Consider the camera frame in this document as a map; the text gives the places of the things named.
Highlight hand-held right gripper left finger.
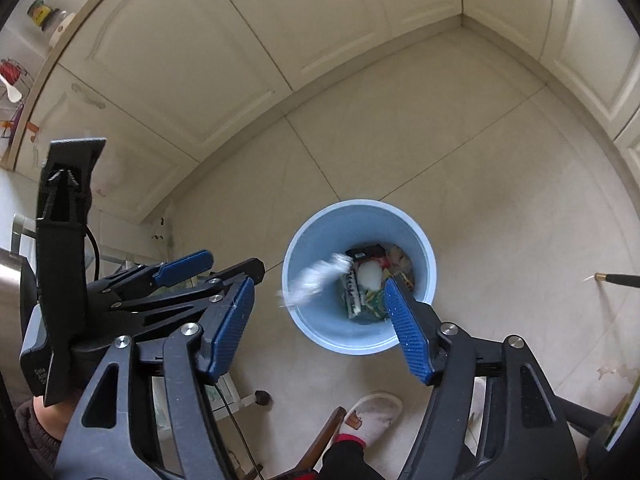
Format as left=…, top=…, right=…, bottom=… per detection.
left=52, top=275, right=257, bottom=480

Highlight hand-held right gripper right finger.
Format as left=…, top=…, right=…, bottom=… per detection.
left=382, top=276, right=577, bottom=480

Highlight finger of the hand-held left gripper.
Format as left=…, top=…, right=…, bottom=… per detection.
left=107, top=257, right=266, bottom=335
left=87, top=249, right=216, bottom=307

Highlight light green snack packet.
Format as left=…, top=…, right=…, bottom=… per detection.
left=364, top=290, right=390, bottom=320

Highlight clear plastic wrapper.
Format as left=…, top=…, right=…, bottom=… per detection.
left=277, top=252, right=355, bottom=311

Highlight blue trash bin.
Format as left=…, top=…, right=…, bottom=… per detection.
left=281, top=200, right=437, bottom=356

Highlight person's left forearm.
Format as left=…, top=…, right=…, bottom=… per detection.
left=15, top=395, right=83, bottom=480

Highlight white sachet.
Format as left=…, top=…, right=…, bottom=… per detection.
left=344, top=269, right=367, bottom=318

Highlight white steamed bun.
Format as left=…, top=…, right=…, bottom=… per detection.
left=357, top=259, right=386, bottom=291

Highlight white cart with caster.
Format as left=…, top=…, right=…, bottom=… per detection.
left=212, top=374, right=274, bottom=413

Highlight large ginger piece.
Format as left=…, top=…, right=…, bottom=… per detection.
left=387, top=245, right=413, bottom=275

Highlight white slipper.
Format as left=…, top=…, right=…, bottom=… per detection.
left=340, top=394, right=404, bottom=448

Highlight black food packet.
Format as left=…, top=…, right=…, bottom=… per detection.
left=345, top=243, right=388, bottom=263

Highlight wooden chair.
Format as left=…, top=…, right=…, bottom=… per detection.
left=295, top=406, right=348, bottom=480

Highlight person's leg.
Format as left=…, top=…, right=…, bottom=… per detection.
left=317, top=435, right=382, bottom=480

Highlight black furniture leg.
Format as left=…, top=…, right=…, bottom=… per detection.
left=556, top=396, right=618, bottom=438

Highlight cream kitchen cabinet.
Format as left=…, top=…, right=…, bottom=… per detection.
left=0, top=0, right=640, bottom=241

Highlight black gold-tipped stick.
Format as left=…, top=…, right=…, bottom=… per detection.
left=594, top=272, right=640, bottom=289

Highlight yellow-label glass jar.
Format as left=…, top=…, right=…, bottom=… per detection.
left=27, top=0, right=67, bottom=29

